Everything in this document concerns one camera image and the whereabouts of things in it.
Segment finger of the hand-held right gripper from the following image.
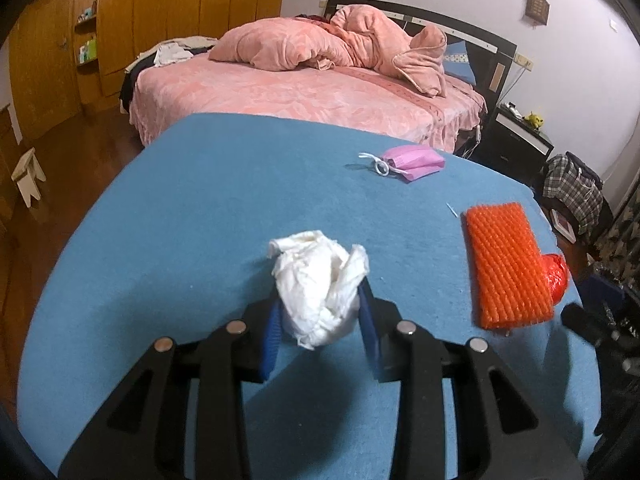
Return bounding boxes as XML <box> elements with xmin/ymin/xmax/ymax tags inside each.
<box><xmin>560</xmin><ymin>305</ymin><xmax>617</xmax><ymax>350</ymax></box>
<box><xmin>586</xmin><ymin>272</ymin><xmax>626</xmax><ymax>313</ymax></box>

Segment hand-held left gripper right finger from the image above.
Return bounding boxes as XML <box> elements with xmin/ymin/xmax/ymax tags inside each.
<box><xmin>357</xmin><ymin>280</ymin><xmax>585</xmax><ymax>480</ymax></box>

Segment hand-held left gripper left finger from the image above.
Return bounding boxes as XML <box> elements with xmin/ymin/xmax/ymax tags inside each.
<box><xmin>59</xmin><ymin>300</ymin><xmax>283</xmax><ymax>480</ymax></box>

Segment white tissue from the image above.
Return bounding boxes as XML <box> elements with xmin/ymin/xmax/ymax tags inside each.
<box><xmin>267</xmin><ymin>230</ymin><xmax>370</xmax><ymax>351</ymax></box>

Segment red plastic bag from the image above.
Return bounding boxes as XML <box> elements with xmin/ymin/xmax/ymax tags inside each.
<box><xmin>540</xmin><ymin>253</ymin><xmax>571</xmax><ymax>306</ymax></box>

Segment patterned dark curtain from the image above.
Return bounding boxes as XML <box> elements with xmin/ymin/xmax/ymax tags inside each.
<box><xmin>592</xmin><ymin>200</ymin><xmax>640</xmax><ymax>273</ymax></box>

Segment flat framed box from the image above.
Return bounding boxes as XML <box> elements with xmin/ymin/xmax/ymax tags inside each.
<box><xmin>550</xmin><ymin>207</ymin><xmax>578</xmax><ymax>243</ymax></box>

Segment orange foam net sleeve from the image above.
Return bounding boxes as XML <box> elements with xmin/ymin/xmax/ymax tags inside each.
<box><xmin>461</xmin><ymin>201</ymin><xmax>555</xmax><ymax>331</ymax></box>

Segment plaid bag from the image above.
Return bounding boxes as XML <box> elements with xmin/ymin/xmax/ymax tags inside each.
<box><xmin>542</xmin><ymin>152</ymin><xmax>605</xmax><ymax>236</ymax></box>

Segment black nightstand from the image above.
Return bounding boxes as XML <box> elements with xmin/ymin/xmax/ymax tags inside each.
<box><xmin>470</xmin><ymin>102</ymin><xmax>555</xmax><ymax>186</ymax></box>

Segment pink face mask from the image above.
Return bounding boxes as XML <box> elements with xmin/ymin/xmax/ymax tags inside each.
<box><xmin>359</xmin><ymin>144</ymin><xmax>447</xmax><ymax>183</ymax></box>

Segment bed with pink sheet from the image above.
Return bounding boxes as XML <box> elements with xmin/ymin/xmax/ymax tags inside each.
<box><xmin>127</xmin><ymin>52</ymin><xmax>488</xmax><ymax>153</ymax></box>

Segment black bed headboard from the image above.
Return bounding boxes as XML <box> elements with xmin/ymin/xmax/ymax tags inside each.
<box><xmin>324</xmin><ymin>0</ymin><xmax>518</xmax><ymax>107</ymax></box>

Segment blue pillow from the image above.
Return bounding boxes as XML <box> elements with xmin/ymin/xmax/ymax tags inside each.
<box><xmin>442</xmin><ymin>40</ymin><xmax>478</xmax><ymax>83</ymax></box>

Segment pink duvet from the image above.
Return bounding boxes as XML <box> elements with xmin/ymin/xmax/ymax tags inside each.
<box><xmin>207</xmin><ymin>4</ymin><xmax>448</xmax><ymax>97</ymax></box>

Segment white wooden stool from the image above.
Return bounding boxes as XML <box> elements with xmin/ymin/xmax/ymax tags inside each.
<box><xmin>11</xmin><ymin>147</ymin><xmax>47</xmax><ymax>208</ymax></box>

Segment pile of clothes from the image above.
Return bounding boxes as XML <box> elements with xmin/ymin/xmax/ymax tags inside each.
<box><xmin>120</xmin><ymin>36</ymin><xmax>221</xmax><ymax>111</ymax></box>

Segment wooden wardrobe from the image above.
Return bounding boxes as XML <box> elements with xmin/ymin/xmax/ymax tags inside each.
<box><xmin>0</xmin><ymin>0</ymin><xmax>291</xmax><ymax>141</ymax></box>

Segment wardrobe open shelf unit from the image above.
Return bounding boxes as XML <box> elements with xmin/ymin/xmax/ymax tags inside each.
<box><xmin>75</xmin><ymin>0</ymin><xmax>103</xmax><ymax>66</ymax></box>

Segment brown wall lamp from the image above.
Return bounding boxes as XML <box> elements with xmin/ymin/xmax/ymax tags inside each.
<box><xmin>525</xmin><ymin>0</ymin><xmax>551</xmax><ymax>25</ymax></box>

